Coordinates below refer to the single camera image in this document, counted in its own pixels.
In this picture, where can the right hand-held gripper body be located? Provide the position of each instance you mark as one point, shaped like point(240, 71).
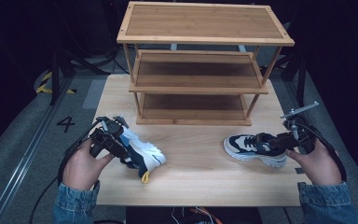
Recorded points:
point(303, 133)

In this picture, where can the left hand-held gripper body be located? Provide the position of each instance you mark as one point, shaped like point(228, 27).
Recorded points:
point(107, 133)

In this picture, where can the white and navy sneaker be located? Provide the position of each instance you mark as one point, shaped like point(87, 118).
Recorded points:
point(146, 152)
point(245, 146)

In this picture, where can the wooden three-tier shoe rack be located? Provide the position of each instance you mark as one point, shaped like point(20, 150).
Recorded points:
point(199, 21)

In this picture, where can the person's right hand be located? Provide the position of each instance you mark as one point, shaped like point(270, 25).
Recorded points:
point(318, 165)

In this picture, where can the person's left hand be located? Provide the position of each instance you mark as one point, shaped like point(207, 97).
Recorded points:
point(80, 168)

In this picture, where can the black metal stand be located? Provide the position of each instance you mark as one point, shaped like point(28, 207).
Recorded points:
point(55, 77)
point(301, 81)

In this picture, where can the yellow and black striped tape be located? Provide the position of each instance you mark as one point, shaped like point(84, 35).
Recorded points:
point(45, 88)

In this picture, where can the grey metal floor rail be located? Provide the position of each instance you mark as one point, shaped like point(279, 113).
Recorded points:
point(18, 171)

